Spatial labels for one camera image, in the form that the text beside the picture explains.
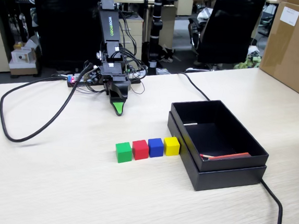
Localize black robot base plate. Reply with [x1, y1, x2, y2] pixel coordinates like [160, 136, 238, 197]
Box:
[66, 72, 142, 95]

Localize white shipping label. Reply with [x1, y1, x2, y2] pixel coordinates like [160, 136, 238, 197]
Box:
[280, 6, 299, 27]

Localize white carton on floor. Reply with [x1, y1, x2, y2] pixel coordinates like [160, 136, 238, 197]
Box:
[8, 46, 40, 78]

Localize green toy pile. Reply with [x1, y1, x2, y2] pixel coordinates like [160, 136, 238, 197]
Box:
[233, 43, 264, 73]

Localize red pencil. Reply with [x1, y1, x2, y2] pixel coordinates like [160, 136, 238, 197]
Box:
[199, 148, 250, 164]

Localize black box inner tray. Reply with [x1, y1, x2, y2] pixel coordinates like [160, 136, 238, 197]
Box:
[165, 95, 274, 179]

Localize small white product box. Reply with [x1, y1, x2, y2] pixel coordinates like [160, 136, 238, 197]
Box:
[10, 48, 33, 64]

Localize large brown cardboard box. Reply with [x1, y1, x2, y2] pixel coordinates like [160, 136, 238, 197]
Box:
[255, 0, 299, 103]

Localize thin black robot wires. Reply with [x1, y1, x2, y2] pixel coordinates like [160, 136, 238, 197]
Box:
[110, 8, 153, 97]

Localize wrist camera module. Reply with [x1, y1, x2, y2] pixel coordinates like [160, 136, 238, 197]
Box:
[88, 67, 103, 85]

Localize black chair with armrest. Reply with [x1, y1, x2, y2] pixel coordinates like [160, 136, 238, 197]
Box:
[183, 0, 267, 79]

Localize green wooden cube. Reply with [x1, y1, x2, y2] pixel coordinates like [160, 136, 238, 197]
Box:
[114, 140, 134, 165]

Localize red wooden cube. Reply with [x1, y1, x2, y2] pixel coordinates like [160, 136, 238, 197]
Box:
[130, 138, 151, 162]

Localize wide black office chair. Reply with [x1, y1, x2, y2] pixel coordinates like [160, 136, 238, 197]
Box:
[23, 0, 108, 75]

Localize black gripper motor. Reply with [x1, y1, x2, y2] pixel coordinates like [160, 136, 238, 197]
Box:
[97, 61, 133, 117]

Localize thick black looped cable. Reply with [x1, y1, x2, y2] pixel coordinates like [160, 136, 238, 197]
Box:
[0, 56, 93, 149]

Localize yellow wooden cube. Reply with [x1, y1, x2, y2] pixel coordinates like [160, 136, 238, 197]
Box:
[162, 135, 182, 158]

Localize blue wooden cube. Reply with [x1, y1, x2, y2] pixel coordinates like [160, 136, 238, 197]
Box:
[146, 137, 165, 159]

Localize black vertical pole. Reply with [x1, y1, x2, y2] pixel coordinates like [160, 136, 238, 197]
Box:
[145, 0, 166, 77]

